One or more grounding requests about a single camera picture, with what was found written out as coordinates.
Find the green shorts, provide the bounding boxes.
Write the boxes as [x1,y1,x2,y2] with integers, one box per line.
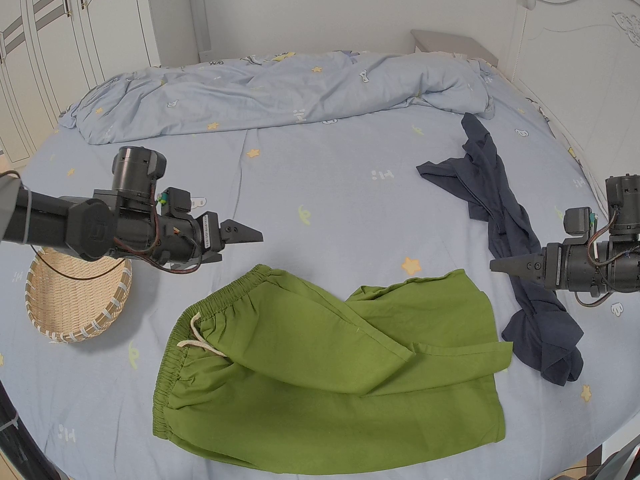
[151,264,514,470]

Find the dark blue garment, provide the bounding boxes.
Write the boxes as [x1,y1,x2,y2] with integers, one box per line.
[416,112,585,387]

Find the grey bedside table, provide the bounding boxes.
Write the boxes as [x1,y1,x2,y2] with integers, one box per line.
[410,29,501,66]

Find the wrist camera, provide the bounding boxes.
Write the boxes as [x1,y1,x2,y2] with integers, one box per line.
[563,208,594,244]
[160,187,194,219]

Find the white wardrobe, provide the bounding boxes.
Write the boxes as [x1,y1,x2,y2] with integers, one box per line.
[0,0,161,164]

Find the pale blue quilt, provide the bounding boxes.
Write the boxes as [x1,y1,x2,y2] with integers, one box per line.
[59,50,496,146]

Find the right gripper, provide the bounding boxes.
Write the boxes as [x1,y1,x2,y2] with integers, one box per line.
[489,241,604,292]

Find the round woven basket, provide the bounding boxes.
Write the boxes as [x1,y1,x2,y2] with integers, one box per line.
[24,245,133,343]

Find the bed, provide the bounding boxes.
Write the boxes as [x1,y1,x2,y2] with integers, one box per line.
[0,0,640,480]

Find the black cable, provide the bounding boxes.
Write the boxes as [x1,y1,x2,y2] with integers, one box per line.
[30,243,126,281]

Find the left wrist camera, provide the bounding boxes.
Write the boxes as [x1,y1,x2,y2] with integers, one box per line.
[160,187,194,219]

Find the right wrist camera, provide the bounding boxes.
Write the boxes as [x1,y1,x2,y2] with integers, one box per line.
[563,208,594,244]

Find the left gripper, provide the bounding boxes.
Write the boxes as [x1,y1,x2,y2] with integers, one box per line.
[160,211,264,272]

